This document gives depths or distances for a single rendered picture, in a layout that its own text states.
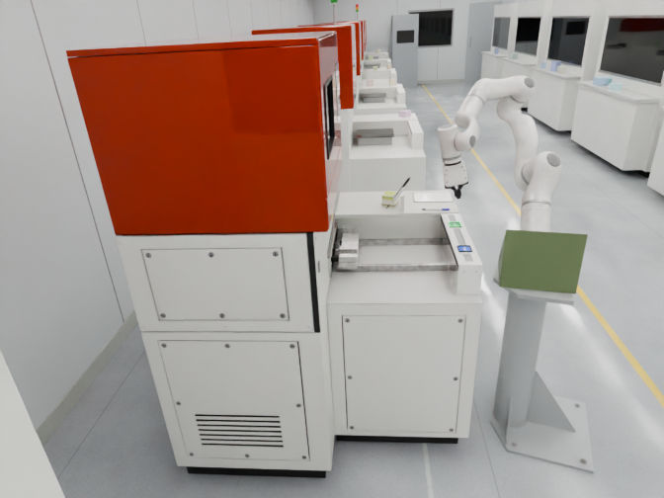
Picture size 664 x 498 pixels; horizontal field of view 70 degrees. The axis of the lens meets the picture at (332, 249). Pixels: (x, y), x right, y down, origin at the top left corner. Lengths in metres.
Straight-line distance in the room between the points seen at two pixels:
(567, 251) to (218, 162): 1.35
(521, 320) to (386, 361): 0.61
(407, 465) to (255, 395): 0.81
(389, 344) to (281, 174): 0.90
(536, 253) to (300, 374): 1.05
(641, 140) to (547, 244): 4.70
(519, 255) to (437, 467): 1.04
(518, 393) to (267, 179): 1.58
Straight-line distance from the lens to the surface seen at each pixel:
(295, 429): 2.12
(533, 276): 2.09
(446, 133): 2.12
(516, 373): 2.41
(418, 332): 2.02
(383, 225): 2.44
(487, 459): 2.49
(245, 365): 1.93
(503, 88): 2.39
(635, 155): 6.67
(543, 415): 2.65
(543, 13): 10.52
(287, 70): 1.46
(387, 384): 2.19
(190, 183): 1.62
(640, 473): 2.67
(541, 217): 2.15
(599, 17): 8.48
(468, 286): 2.00
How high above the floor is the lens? 1.86
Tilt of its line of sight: 26 degrees down
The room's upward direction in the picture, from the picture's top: 3 degrees counter-clockwise
